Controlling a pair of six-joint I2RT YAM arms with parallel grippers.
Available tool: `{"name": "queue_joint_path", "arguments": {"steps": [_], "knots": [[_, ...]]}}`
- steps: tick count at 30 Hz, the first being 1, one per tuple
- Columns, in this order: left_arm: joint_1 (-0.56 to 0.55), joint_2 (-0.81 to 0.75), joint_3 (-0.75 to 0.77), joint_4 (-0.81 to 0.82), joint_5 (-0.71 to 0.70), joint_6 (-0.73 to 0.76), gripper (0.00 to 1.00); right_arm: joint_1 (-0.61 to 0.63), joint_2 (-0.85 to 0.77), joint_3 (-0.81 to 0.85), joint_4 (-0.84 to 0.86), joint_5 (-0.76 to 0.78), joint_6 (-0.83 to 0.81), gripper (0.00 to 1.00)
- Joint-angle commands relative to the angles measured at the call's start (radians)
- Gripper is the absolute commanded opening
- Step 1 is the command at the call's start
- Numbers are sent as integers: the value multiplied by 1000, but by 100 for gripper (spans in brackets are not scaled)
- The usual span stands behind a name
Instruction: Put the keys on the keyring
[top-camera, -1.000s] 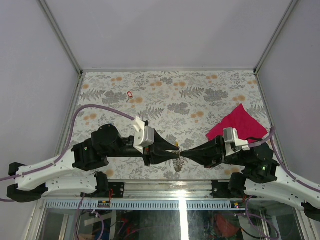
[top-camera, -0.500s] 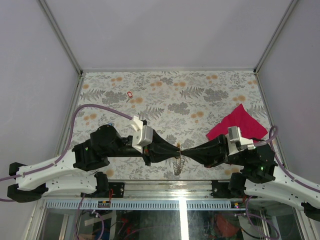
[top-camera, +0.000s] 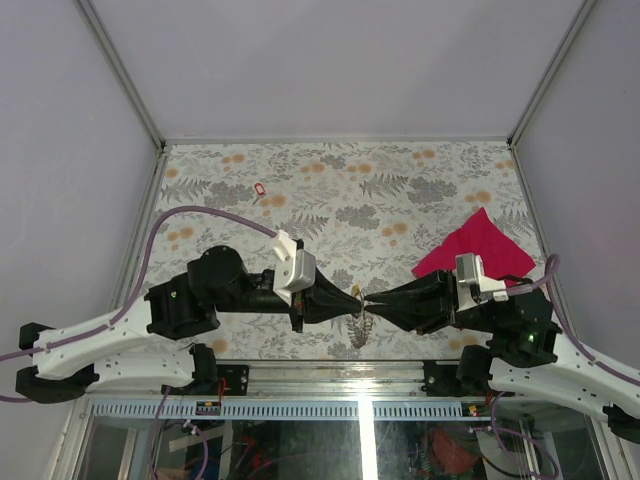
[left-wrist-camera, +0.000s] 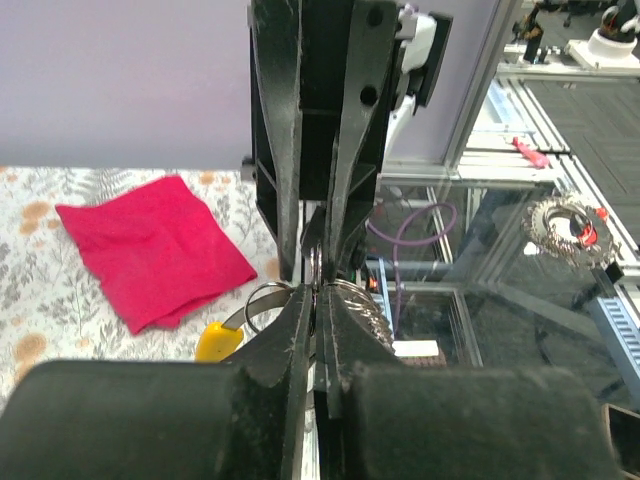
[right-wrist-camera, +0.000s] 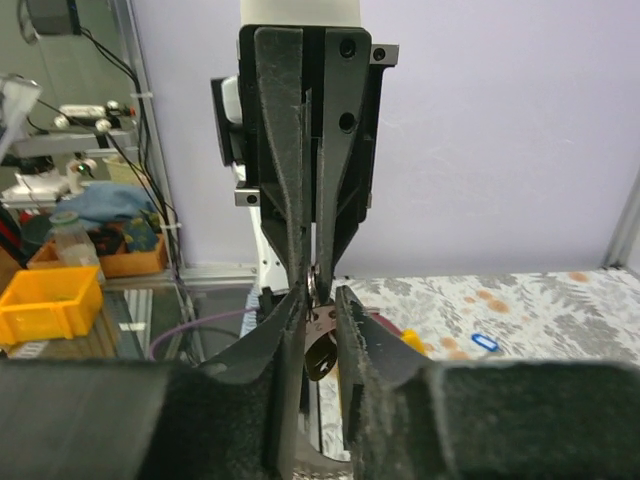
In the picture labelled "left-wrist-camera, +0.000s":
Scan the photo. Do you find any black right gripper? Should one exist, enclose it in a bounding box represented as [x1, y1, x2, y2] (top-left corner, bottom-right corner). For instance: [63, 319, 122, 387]
[248, 1, 400, 280]

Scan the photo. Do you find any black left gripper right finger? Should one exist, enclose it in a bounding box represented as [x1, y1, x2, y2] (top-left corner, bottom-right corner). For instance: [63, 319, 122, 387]
[316, 285, 621, 479]

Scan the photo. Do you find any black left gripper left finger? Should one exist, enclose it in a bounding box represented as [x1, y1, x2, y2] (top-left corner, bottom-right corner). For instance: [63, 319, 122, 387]
[1, 286, 313, 479]

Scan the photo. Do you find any large keyring with yellow grip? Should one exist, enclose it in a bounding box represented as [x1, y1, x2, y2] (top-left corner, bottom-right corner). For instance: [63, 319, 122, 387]
[193, 242, 396, 364]

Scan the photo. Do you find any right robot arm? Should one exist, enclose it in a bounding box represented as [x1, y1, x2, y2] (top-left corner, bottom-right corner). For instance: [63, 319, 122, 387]
[248, 1, 452, 280]

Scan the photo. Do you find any spare keyring bundle outside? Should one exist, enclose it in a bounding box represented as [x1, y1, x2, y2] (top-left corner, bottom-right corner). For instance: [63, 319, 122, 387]
[521, 195, 621, 269]

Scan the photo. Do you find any pink cloth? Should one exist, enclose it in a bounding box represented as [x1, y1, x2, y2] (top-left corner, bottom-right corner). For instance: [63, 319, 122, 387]
[56, 175, 257, 335]

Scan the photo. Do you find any floral tablecloth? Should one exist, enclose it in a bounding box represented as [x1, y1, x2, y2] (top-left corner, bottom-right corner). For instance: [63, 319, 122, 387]
[1, 166, 279, 400]

